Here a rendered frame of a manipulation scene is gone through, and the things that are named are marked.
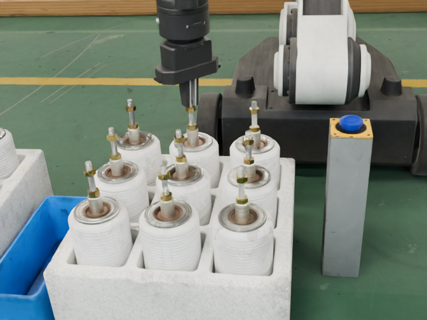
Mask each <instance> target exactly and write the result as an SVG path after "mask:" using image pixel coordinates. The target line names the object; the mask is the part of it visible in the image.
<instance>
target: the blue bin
mask: <svg viewBox="0 0 427 320"><path fill-rule="evenodd" d="M85 199H88V198H87V197H77V196H47V197H46V198H44V199H43V200H42V202H41V204H40V205H39V206H38V207H37V209H36V211H35V212H34V213H33V215H32V216H31V217H30V219H29V220H28V222H27V223H26V224H25V226H24V227H23V229H22V230H21V231H20V233H19V235H18V236H17V237H16V239H15V240H14V241H13V243H12V244H11V246H10V247H9V248H8V250H7V251H6V253H5V254H4V255H3V257H2V259H0V320H55V316H54V314H53V309H52V306H51V302H50V298H49V294H48V290H47V287H46V283H45V280H44V276H43V272H44V271H45V269H46V268H47V266H48V264H49V263H50V262H51V259H52V258H53V256H54V254H55V252H56V251H57V249H58V247H59V246H60V244H61V242H62V241H63V239H64V237H65V235H66V234H67V232H68V231H69V223H68V217H69V215H70V213H71V211H72V210H73V209H74V208H75V207H76V206H77V205H78V204H79V203H80V202H81V201H84V200H85Z"/></svg>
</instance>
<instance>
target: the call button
mask: <svg viewBox="0 0 427 320"><path fill-rule="evenodd" d="M339 124H340V125H341V127H342V129H344V130H347V131H356V130H359V129H360V127H362V126H363V119H362V118H361V117H359V116H356V115H346V116H343V117H341V118H340V120H339Z"/></svg>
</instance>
